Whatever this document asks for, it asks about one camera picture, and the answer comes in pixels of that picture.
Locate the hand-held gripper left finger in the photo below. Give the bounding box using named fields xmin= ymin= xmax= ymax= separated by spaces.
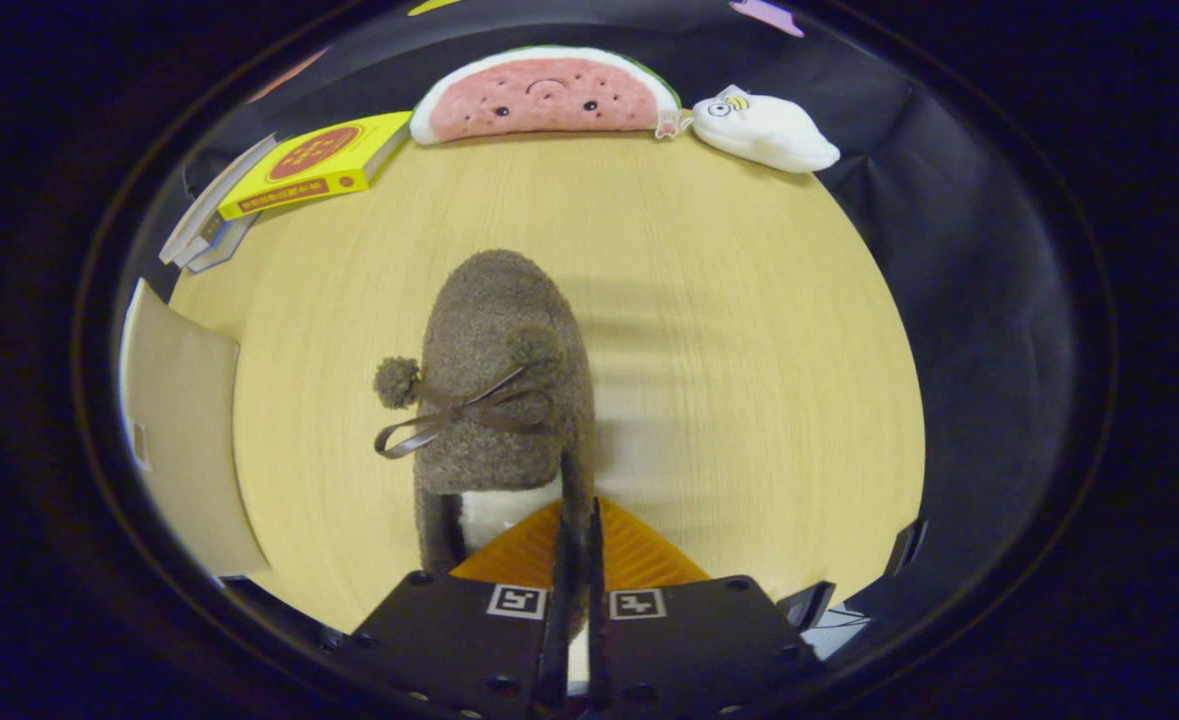
xmin=334 ymin=497 xmax=575 ymax=720

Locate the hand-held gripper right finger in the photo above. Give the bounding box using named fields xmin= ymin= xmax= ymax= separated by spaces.
xmin=586 ymin=497 xmax=830 ymax=720

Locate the brown fuzzy shoe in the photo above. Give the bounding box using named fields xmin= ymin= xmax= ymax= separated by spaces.
xmin=373 ymin=249 xmax=598 ymax=646

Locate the beige fabric storage box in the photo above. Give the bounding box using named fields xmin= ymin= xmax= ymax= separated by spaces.
xmin=119 ymin=278 xmax=272 ymax=578

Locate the grey blue book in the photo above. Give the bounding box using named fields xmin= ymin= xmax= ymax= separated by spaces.
xmin=184 ymin=210 xmax=260 ymax=274

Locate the yellow book with red circle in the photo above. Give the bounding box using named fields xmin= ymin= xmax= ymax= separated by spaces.
xmin=217 ymin=110 xmax=415 ymax=221

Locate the watermelon slice plush toy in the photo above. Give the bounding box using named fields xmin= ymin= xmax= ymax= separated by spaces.
xmin=409 ymin=45 xmax=685 ymax=147

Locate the black backdrop cloth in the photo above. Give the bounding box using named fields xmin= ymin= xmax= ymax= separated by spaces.
xmin=149 ymin=0 xmax=1085 ymax=641

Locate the white plush toy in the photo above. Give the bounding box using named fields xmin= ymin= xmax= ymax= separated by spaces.
xmin=689 ymin=85 xmax=841 ymax=174

